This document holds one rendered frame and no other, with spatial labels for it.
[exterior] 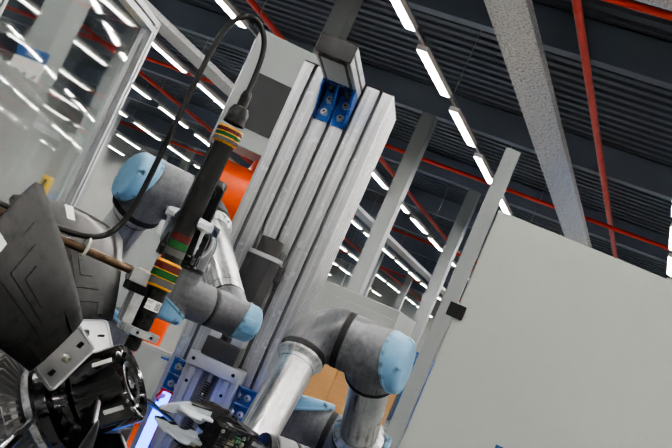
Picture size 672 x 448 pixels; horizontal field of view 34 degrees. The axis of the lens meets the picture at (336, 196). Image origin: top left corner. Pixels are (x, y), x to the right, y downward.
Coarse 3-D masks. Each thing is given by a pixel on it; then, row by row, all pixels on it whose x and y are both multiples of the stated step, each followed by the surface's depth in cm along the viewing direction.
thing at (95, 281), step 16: (64, 208) 184; (64, 224) 182; (80, 224) 185; (96, 224) 188; (80, 240) 182; (96, 240) 185; (112, 240) 189; (112, 256) 185; (80, 272) 177; (96, 272) 179; (112, 272) 182; (80, 288) 175; (96, 288) 177; (112, 288) 180; (80, 304) 173; (96, 304) 175; (112, 304) 177
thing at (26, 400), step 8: (24, 368) 165; (24, 376) 163; (24, 384) 162; (24, 392) 161; (24, 400) 160; (32, 400) 161; (24, 408) 160; (32, 408) 160; (32, 416) 160; (32, 432) 160; (40, 432) 161; (40, 440) 161
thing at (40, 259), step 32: (32, 192) 150; (0, 224) 144; (32, 224) 150; (0, 256) 145; (32, 256) 150; (64, 256) 155; (0, 288) 146; (32, 288) 150; (64, 288) 156; (0, 320) 147; (32, 320) 152; (64, 320) 157; (32, 352) 154
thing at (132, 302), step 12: (132, 276) 174; (144, 276) 175; (132, 288) 174; (144, 288) 175; (132, 300) 175; (120, 312) 176; (132, 312) 175; (120, 324) 175; (144, 336) 174; (156, 336) 176
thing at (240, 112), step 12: (240, 96) 182; (240, 108) 180; (228, 120) 183; (240, 120) 180; (156, 288) 176; (144, 300) 176; (156, 300) 176; (144, 312) 176; (156, 312) 177; (132, 324) 176; (144, 324) 176; (132, 336) 176; (132, 348) 176
